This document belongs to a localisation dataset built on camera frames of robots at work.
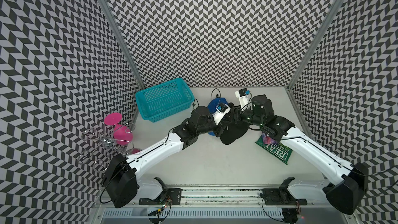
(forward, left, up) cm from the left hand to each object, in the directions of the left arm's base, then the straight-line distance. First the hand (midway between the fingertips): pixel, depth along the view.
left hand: (228, 122), depth 73 cm
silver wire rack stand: (-13, +51, +3) cm, 53 cm away
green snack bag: (-6, -29, -21) cm, 36 cm away
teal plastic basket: (+33, +41, -23) cm, 58 cm away
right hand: (+3, +1, +3) cm, 5 cm away
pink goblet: (-2, +55, -10) cm, 56 cm away
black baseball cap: (-3, -2, -4) cm, 5 cm away
